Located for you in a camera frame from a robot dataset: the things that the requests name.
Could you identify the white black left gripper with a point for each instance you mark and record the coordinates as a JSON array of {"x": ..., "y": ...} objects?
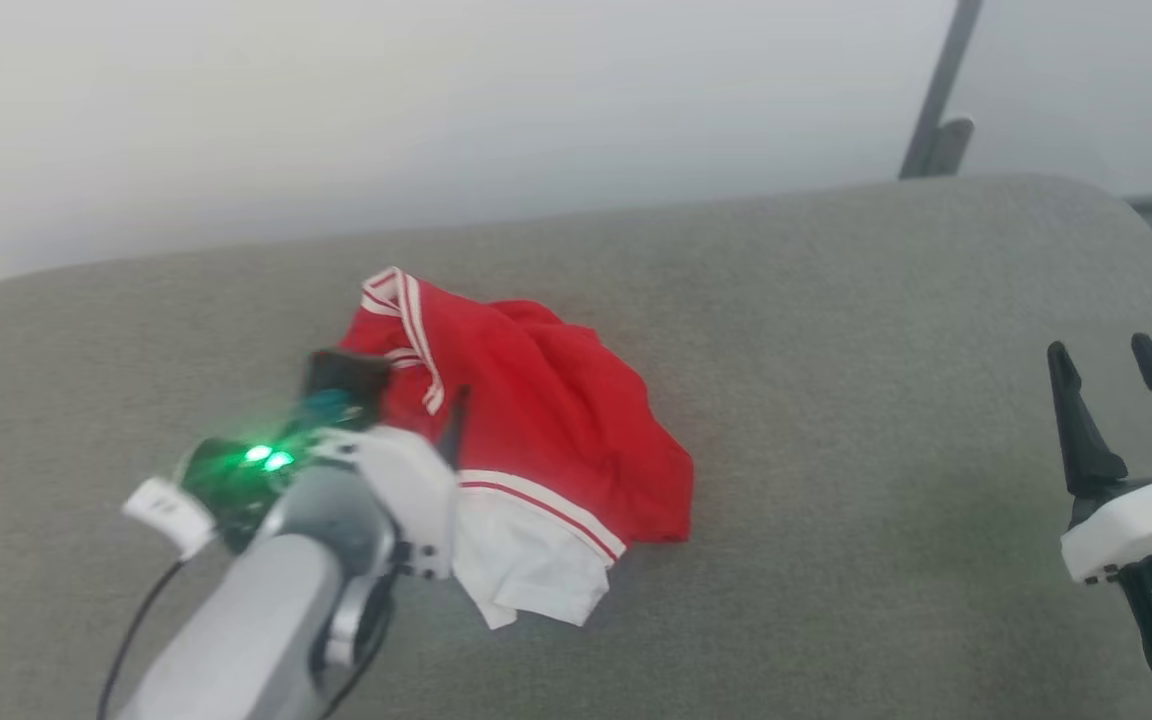
[{"x": 406, "y": 490}]

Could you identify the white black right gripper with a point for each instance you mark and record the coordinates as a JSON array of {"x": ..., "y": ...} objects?
[{"x": 1146, "y": 520}]

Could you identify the red Bulls basketball jersey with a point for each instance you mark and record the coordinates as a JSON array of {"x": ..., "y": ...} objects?
[{"x": 556, "y": 420}]

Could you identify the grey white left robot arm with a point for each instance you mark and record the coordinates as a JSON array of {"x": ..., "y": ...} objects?
[{"x": 256, "y": 620}]

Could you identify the grey metal pole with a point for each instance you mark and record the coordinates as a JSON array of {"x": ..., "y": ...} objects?
[{"x": 944, "y": 80}]

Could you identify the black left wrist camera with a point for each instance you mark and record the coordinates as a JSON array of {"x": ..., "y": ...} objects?
[{"x": 346, "y": 370}]

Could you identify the grey metal pole bracket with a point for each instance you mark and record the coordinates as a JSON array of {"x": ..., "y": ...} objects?
[{"x": 951, "y": 145}]

